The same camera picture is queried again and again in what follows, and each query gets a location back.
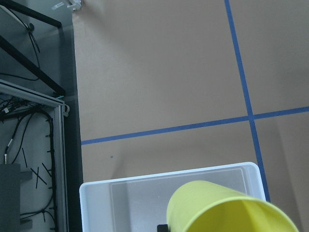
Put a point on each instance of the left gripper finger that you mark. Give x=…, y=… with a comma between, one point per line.
x=162, y=228

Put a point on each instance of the yellow plastic cup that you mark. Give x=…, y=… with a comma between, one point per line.
x=202, y=206

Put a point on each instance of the clear plastic bin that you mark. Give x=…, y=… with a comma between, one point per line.
x=139, y=204

